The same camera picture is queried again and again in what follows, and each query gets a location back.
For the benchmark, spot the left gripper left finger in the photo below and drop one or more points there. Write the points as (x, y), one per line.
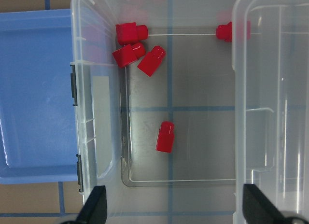
(94, 210)

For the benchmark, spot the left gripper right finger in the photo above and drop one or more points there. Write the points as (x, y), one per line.
(258, 209)

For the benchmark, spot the clear plastic box lid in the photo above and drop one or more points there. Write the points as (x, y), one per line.
(270, 58)

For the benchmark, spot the clear plastic storage box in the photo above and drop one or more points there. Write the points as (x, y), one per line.
(119, 112)

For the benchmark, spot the blue plastic tray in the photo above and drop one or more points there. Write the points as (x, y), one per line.
(37, 123)

